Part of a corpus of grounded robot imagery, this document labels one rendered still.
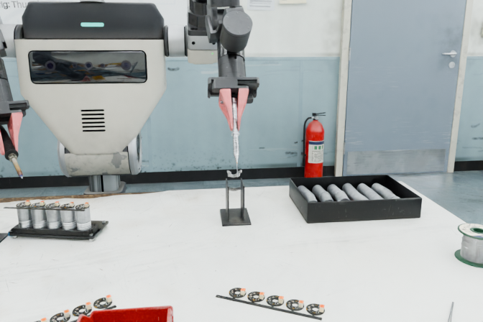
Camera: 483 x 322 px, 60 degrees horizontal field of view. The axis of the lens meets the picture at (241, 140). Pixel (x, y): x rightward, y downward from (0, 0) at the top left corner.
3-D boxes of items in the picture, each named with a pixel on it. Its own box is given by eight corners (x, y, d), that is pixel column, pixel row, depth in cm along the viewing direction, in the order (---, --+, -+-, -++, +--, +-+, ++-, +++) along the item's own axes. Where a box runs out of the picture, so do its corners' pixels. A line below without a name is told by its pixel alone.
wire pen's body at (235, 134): (240, 156, 81) (237, 104, 85) (241, 153, 80) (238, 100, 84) (231, 156, 81) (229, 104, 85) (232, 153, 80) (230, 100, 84)
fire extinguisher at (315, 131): (302, 175, 354) (304, 111, 342) (320, 175, 356) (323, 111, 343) (306, 181, 339) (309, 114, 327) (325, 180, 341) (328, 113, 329)
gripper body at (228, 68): (260, 85, 83) (257, 52, 86) (208, 85, 82) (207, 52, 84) (256, 100, 89) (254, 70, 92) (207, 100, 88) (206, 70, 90)
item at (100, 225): (9, 238, 77) (8, 233, 77) (31, 223, 84) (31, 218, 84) (93, 242, 76) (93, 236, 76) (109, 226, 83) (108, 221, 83)
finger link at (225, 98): (259, 122, 80) (256, 79, 83) (221, 123, 79) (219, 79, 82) (254, 136, 86) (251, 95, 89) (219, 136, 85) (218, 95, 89)
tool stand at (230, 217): (248, 231, 89) (244, 181, 94) (253, 221, 80) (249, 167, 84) (221, 232, 89) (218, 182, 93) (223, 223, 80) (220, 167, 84)
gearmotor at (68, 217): (67, 228, 79) (64, 202, 78) (79, 228, 79) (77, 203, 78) (60, 233, 77) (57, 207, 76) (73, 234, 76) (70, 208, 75)
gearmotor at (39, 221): (38, 227, 80) (35, 201, 78) (50, 227, 79) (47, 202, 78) (31, 232, 77) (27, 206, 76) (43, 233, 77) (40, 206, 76)
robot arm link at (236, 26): (242, 19, 95) (204, 21, 93) (251, -17, 84) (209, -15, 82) (253, 65, 91) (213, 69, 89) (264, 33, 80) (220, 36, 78)
